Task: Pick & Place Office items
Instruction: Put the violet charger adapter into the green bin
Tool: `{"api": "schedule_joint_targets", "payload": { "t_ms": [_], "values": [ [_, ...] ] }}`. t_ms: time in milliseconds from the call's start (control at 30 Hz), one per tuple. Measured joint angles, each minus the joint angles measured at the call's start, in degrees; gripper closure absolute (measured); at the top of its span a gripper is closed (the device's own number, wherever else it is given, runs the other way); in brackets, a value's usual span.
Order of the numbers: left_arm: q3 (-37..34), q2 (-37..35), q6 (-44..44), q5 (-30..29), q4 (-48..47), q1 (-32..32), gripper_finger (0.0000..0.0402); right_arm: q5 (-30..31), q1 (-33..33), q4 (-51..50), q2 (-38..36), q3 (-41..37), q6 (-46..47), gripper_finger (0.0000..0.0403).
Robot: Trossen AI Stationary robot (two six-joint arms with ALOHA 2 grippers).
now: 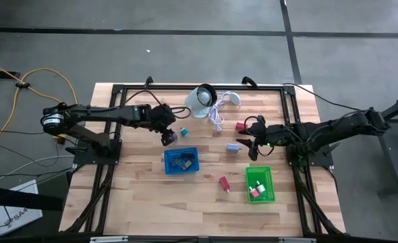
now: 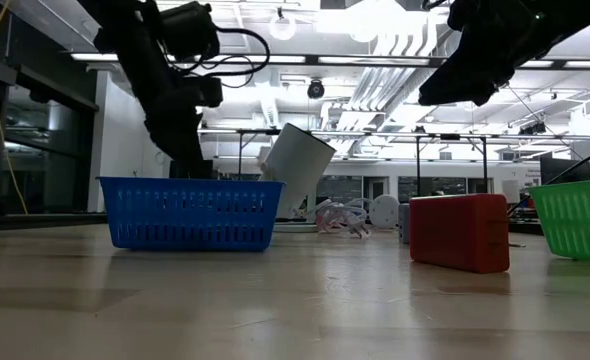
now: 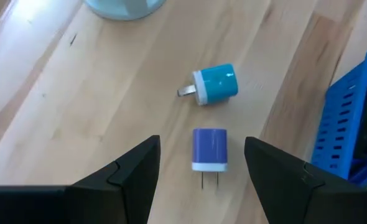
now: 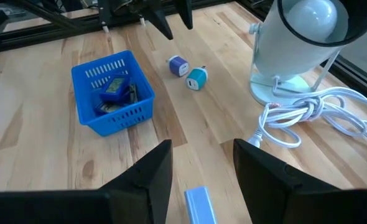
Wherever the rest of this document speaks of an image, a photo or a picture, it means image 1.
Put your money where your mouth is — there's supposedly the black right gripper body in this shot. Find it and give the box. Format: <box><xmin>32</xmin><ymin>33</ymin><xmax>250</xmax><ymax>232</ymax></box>
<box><xmin>256</xmin><ymin>123</ymin><xmax>293</xmax><ymax>149</ymax></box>

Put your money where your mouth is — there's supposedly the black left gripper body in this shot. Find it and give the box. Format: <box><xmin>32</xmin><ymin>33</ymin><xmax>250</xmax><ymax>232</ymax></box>
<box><xmin>147</xmin><ymin>103</ymin><xmax>179</xmax><ymax>133</ymax></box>

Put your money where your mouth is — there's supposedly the blue plastic basket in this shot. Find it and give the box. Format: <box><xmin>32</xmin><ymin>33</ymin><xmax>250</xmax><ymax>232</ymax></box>
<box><xmin>163</xmin><ymin>146</ymin><xmax>200</xmax><ymax>176</ymax></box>

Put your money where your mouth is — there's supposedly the green plastic basket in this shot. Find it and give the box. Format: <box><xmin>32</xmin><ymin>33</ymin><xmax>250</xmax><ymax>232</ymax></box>
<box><xmin>245</xmin><ymin>165</ymin><xmax>277</xmax><ymax>205</ymax></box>

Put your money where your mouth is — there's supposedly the white round puck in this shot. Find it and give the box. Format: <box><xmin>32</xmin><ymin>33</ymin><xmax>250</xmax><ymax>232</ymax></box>
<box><xmin>228</xmin><ymin>91</ymin><xmax>242</xmax><ymax>107</ymax></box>

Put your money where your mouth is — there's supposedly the white desk lamp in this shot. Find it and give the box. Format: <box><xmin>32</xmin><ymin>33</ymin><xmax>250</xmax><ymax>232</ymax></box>
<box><xmin>184</xmin><ymin>83</ymin><xmax>218</xmax><ymax>119</ymax></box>

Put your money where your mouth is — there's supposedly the black furniture bar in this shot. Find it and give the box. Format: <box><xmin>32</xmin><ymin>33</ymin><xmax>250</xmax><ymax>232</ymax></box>
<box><xmin>0</xmin><ymin>184</ymin><xmax>65</xmax><ymax>243</ymax></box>

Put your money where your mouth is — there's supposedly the white printed box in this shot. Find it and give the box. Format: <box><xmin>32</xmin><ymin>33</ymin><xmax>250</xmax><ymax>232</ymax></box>
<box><xmin>0</xmin><ymin>180</ymin><xmax>44</xmax><ymax>236</ymax></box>

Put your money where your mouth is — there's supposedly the black floor foot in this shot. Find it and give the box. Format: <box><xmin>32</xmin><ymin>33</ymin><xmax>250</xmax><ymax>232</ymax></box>
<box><xmin>0</xmin><ymin>70</ymin><xmax>21</xmax><ymax>80</ymax></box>

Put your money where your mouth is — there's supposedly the white power cord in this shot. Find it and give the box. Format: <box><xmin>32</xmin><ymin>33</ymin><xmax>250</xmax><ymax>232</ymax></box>
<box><xmin>207</xmin><ymin>90</ymin><xmax>233</xmax><ymax>132</ymax></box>

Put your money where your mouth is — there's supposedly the black aluminium table frame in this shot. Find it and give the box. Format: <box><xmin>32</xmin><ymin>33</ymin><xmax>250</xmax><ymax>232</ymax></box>
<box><xmin>59</xmin><ymin>83</ymin><xmax>347</xmax><ymax>237</ymax></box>

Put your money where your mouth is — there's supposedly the black floor cable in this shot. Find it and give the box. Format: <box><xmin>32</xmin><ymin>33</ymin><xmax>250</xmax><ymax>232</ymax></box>
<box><xmin>281</xmin><ymin>82</ymin><xmax>365</xmax><ymax>112</ymax></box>

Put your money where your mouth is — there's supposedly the silver table bracket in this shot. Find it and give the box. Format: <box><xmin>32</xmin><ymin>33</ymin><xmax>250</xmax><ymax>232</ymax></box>
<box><xmin>279</xmin><ymin>237</ymin><xmax>317</xmax><ymax>243</ymax></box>
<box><xmin>90</xmin><ymin>236</ymin><xmax>129</xmax><ymax>243</ymax></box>

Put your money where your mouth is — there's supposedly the yellow extension cord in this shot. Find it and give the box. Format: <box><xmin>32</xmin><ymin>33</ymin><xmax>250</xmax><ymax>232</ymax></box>
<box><xmin>0</xmin><ymin>57</ymin><xmax>85</xmax><ymax>156</ymax></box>

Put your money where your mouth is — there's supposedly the white floor cable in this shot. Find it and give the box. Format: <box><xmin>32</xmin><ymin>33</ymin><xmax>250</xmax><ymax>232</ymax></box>
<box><xmin>0</xmin><ymin>154</ymin><xmax>76</xmax><ymax>186</ymax></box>

